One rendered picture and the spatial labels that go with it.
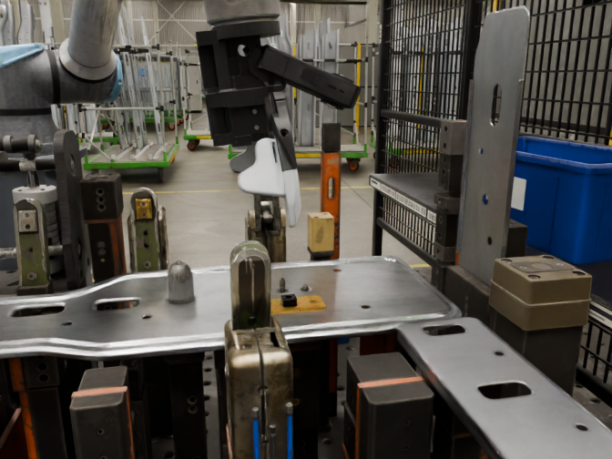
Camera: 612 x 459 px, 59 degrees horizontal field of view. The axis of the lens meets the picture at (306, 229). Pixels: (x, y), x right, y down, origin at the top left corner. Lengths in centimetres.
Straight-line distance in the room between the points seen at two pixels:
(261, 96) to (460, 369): 33
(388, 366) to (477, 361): 9
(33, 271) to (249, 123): 40
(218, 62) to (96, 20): 62
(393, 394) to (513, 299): 19
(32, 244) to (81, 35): 53
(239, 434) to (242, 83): 34
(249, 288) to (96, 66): 87
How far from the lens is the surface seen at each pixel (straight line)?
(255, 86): 58
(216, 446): 94
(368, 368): 57
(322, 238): 80
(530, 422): 49
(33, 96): 132
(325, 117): 790
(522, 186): 84
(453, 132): 88
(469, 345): 59
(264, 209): 81
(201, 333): 60
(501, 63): 72
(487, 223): 74
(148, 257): 82
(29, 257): 83
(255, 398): 47
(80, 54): 126
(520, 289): 63
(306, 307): 64
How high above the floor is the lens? 126
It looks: 16 degrees down
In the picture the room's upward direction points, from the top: straight up
